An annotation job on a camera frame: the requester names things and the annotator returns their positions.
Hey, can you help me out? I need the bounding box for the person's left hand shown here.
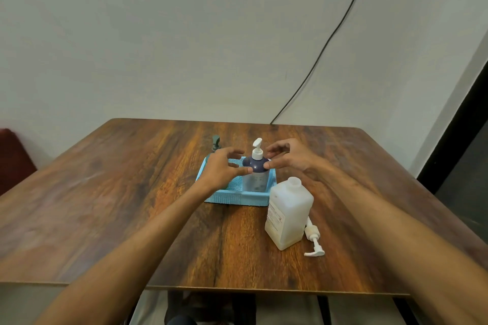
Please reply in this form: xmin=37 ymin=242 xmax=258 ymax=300
xmin=195 ymin=147 xmax=254 ymax=196

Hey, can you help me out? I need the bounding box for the person's right hand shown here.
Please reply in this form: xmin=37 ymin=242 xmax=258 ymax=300
xmin=263 ymin=138 xmax=325 ymax=181

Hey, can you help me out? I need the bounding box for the blue plastic basket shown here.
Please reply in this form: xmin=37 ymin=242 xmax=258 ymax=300
xmin=195 ymin=153 xmax=278 ymax=207

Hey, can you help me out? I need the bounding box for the small navy white floral bottle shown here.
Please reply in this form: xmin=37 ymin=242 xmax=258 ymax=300
xmin=242 ymin=156 xmax=270 ymax=193

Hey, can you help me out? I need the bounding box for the large translucent bottle yellow liquid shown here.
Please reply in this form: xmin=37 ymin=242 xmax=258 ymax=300
xmin=264 ymin=176 xmax=315 ymax=251

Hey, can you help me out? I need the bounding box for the large white pump cap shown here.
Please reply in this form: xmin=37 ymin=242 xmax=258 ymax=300
xmin=303 ymin=216 xmax=326 ymax=257

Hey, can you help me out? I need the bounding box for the person's right forearm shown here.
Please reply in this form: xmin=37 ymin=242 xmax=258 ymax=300
xmin=304 ymin=160 xmax=488 ymax=325

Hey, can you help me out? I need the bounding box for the person's left forearm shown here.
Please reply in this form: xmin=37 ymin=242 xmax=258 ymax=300
xmin=34 ymin=183 xmax=210 ymax=325

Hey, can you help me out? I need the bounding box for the black metal table leg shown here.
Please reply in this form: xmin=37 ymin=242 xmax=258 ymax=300
xmin=317 ymin=295 xmax=331 ymax=325
xmin=125 ymin=296 xmax=144 ymax=325

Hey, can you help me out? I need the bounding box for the dark red sofa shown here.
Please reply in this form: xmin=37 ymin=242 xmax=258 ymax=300
xmin=0 ymin=128 xmax=38 ymax=197

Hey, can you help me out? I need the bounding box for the black wall cable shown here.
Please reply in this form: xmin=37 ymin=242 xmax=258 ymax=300
xmin=269 ymin=0 xmax=377 ymax=125

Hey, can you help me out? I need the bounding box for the black table support post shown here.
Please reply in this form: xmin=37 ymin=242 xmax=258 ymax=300
xmin=231 ymin=293 xmax=257 ymax=325

